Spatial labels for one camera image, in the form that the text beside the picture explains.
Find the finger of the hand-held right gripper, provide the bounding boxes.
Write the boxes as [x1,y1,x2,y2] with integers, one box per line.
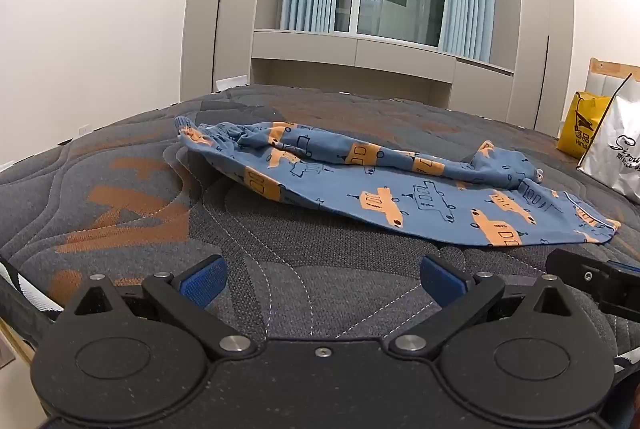
[545,249,640,316]

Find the white shopping bag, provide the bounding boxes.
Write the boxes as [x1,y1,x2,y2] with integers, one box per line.
[576,73,640,204]

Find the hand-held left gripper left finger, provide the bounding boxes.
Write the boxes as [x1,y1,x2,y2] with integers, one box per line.
[60,254,257,358]

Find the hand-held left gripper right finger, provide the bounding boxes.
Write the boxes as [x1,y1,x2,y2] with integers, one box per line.
[386,255,577,358]

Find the yellow shopping bag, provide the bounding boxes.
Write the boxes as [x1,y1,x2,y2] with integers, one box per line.
[557,91,612,158]

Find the beige window seat cabinet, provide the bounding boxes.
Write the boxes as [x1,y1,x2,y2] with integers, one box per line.
[249,29,516,122]

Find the grey orange quilted mattress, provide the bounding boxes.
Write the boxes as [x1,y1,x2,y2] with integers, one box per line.
[0,83,640,362]

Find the blue orange printed pants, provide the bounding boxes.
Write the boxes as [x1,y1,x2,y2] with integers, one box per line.
[174,114,622,251]

